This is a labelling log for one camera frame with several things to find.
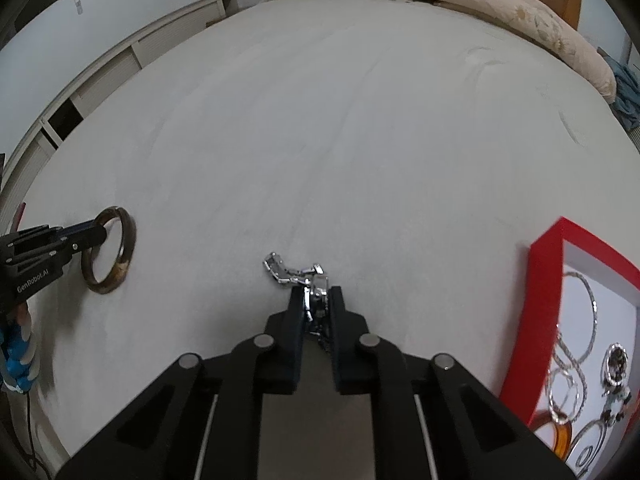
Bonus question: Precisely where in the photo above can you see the dark brown bangle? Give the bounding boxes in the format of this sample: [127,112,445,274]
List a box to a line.
[80,206,137,295]

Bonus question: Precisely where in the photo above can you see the silver link watch bracelet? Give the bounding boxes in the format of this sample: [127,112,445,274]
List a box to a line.
[262,250,332,351]

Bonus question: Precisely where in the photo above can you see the amber tortoiseshell bangle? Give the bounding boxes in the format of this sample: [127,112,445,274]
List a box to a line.
[529,411,573,460]

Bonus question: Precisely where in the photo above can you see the red jewelry box tray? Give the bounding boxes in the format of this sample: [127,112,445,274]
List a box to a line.
[500,218,639,479]

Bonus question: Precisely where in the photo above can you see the white low cabinet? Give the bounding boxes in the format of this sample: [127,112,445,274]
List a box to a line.
[1,0,239,231]

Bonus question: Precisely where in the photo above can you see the white bed sheet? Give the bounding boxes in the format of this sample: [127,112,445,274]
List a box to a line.
[24,0,639,465]

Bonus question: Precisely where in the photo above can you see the blue crumpled clothing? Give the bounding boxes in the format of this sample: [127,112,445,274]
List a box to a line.
[598,48,640,132]

